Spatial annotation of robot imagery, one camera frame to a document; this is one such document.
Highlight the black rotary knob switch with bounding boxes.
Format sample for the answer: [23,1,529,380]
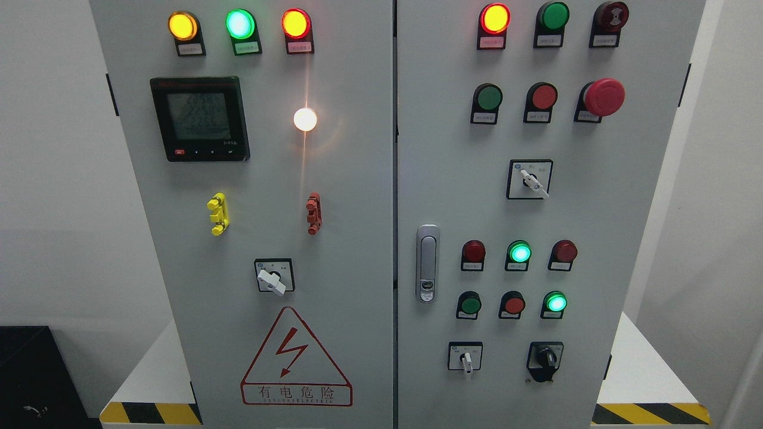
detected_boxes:
[526,341,564,383]

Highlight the red terminal connector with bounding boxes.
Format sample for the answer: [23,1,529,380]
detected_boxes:
[305,192,322,235]

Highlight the dark red indicator light left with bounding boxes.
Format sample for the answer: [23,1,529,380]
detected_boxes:
[460,240,486,272]

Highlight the dark red indicator light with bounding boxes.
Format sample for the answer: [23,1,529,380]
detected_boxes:
[460,240,486,272]
[547,240,578,272]

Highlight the white lit indicator light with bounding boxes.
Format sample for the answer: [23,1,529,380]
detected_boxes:
[293,107,317,133]

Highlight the green lit indicator light middle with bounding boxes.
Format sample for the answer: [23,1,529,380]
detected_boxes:
[504,241,532,272]

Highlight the green lit indicator light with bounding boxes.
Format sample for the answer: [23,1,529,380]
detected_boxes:
[504,241,532,272]
[225,8,262,56]

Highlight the grey left cabinet door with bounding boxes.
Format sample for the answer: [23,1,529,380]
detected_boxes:
[90,1,395,428]

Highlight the grey cabinet door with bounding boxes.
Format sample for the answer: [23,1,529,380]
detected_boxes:
[90,1,395,428]
[397,1,706,428]

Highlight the red push button lower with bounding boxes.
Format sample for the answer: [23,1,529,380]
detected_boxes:
[498,291,526,319]

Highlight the red push button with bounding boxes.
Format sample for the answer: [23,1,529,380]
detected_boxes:
[498,291,526,319]
[523,82,558,124]

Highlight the green push button upper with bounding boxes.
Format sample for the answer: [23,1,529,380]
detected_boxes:
[470,82,503,125]

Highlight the yellow terminal connector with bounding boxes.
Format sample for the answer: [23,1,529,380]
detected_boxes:
[206,192,229,237]

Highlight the grey right cabinet door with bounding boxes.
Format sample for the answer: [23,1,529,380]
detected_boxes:
[397,1,706,428]

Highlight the red electric hazard warning sticker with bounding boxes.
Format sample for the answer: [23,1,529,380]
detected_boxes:
[240,306,353,407]

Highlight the dark red indicator light right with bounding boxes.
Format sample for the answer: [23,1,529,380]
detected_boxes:
[547,240,578,272]

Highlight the green lit push button lower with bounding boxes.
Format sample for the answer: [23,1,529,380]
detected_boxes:
[540,291,567,319]

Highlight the red push button upper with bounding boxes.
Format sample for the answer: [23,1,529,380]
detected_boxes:
[523,82,558,124]

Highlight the black digital power meter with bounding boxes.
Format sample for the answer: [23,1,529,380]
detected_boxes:
[150,76,250,162]

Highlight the red-orange indicator light left door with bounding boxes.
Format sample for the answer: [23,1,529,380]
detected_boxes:
[281,8,315,54]

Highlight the red lit indicator light right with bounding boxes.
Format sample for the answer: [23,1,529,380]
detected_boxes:
[477,2,511,51]

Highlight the red emergency stop button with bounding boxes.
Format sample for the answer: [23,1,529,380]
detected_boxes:
[574,77,626,124]

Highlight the dark green indicator light top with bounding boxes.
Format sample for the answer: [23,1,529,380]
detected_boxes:
[534,2,570,49]

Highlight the yellow indicator light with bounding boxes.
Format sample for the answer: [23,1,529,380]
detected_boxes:
[168,10,206,57]

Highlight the dark red buzzer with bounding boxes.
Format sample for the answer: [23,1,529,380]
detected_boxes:
[589,2,629,48]

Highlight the white cabinet base platform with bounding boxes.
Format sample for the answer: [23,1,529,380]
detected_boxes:
[99,315,713,428]

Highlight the black box lower left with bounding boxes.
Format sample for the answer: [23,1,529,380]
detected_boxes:
[1,326,101,428]

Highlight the silver door lock handle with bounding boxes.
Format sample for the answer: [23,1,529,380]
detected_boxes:
[416,223,441,303]

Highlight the white selector switch left door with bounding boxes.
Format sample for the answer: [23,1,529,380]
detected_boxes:
[253,258,296,297]

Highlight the white selector switch upper right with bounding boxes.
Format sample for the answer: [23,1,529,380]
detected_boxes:
[506,158,553,199]

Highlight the white selector switch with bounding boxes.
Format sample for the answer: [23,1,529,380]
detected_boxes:
[506,158,553,199]
[447,341,484,374]

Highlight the white selector switch lower right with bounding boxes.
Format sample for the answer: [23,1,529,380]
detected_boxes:
[447,341,484,374]

